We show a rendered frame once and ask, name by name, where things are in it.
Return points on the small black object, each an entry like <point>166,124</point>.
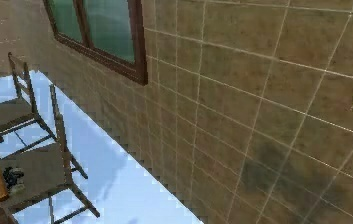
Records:
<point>13,177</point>

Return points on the brown wooden chair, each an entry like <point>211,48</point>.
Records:
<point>9,115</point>
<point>40,170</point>

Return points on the brown framed window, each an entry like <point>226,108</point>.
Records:
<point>110,30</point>

